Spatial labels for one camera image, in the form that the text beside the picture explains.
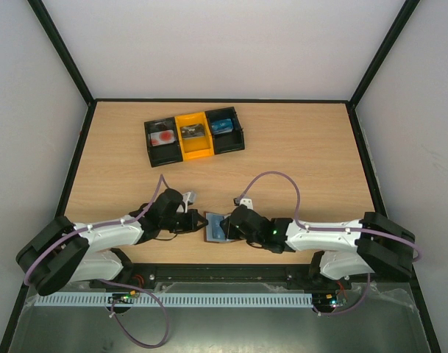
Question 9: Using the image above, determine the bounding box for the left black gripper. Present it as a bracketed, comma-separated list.
[161, 209, 208, 234]

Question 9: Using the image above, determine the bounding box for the brown leather card holder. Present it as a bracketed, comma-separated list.
[205, 212, 234, 243]

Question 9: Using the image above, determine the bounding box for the blue VIP card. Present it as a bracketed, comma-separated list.
[210, 215, 226, 241]

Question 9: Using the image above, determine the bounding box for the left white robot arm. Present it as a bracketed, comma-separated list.
[15, 188, 208, 296]

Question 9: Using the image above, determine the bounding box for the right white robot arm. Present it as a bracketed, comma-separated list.
[218, 205, 419, 288]

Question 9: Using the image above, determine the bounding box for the black grey card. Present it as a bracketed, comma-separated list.
[180, 124, 206, 140]

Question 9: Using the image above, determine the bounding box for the red white card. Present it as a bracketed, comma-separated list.
[149, 129, 176, 147]

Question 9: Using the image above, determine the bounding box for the blue card in bin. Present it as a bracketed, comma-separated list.
[210, 118, 234, 135]

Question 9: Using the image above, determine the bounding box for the yellow middle bin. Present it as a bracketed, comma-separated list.
[174, 112, 215, 162]

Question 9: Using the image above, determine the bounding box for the left black bin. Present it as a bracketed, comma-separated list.
[143, 117, 183, 168]

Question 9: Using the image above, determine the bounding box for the black bin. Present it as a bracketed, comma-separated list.
[143, 117, 183, 168]
[205, 107, 245, 154]

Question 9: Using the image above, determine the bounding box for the right black bin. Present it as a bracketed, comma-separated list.
[205, 107, 245, 154]

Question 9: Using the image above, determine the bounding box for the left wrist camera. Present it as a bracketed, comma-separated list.
[182, 191, 197, 213]

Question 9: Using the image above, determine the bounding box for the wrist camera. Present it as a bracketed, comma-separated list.
[233, 197, 253, 210]
[182, 191, 197, 213]

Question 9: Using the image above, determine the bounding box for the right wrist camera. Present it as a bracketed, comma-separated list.
[233, 197, 253, 210]

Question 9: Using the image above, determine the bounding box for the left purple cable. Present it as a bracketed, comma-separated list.
[24, 173, 171, 349]

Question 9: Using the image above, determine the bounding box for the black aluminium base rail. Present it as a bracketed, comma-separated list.
[87, 263, 416, 291]

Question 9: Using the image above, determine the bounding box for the white slotted cable duct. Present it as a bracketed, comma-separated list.
[33, 292, 313, 308]

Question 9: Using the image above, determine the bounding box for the black enclosure frame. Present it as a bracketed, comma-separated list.
[0, 0, 441, 353]

